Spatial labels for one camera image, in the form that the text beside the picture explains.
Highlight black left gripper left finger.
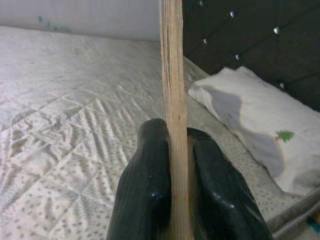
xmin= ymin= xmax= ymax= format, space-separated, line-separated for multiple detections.
xmin=106 ymin=118 xmax=173 ymax=240

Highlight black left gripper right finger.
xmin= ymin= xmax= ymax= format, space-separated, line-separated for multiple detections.
xmin=186 ymin=127 xmax=275 ymax=240

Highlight colourful children's book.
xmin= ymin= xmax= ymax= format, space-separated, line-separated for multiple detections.
xmin=159 ymin=0 xmax=195 ymax=240

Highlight white pillow with green tree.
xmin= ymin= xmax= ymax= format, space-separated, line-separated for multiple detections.
xmin=187 ymin=66 xmax=320 ymax=198

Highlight white quilted mattress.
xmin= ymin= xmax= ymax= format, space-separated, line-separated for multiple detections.
xmin=0 ymin=24 xmax=320 ymax=240

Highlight black tufted headboard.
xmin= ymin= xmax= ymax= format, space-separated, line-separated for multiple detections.
xmin=181 ymin=0 xmax=320 ymax=112

